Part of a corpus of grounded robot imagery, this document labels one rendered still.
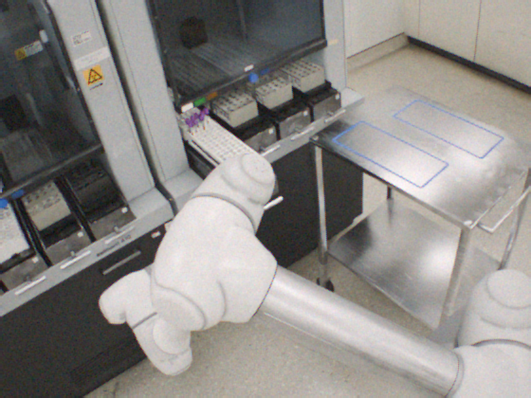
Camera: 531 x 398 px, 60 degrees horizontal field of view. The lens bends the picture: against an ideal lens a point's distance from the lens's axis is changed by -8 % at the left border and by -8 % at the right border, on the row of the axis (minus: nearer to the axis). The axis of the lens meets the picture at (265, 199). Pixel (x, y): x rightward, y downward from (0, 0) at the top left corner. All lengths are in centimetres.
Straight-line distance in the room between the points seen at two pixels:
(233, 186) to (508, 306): 56
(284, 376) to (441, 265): 73
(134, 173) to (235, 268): 91
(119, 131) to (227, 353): 102
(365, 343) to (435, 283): 109
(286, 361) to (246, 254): 129
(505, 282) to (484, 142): 68
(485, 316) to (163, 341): 75
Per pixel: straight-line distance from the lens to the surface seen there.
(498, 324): 102
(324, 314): 80
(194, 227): 76
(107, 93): 145
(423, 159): 152
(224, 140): 158
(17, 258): 154
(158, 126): 157
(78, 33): 137
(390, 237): 202
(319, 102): 180
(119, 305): 132
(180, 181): 167
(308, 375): 198
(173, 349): 128
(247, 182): 82
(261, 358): 204
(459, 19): 368
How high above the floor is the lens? 176
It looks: 42 degrees down
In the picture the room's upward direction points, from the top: 9 degrees counter-clockwise
